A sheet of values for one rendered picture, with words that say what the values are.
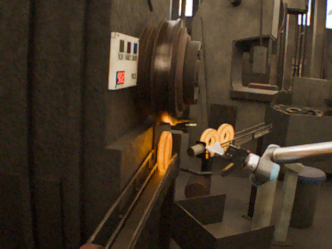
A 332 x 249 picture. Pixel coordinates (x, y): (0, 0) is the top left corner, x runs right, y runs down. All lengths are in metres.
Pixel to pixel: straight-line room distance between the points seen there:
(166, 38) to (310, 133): 2.58
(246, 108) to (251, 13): 1.15
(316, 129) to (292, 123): 0.30
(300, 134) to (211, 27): 1.70
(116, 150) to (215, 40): 3.25
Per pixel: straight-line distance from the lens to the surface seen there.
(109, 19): 1.07
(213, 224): 1.20
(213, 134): 2.00
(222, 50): 4.17
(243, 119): 4.13
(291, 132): 3.53
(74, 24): 1.08
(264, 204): 2.24
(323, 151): 1.54
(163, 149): 1.45
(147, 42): 1.35
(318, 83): 5.46
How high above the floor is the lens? 1.15
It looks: 10 degrees down
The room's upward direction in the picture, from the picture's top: 4 degrees clockwise
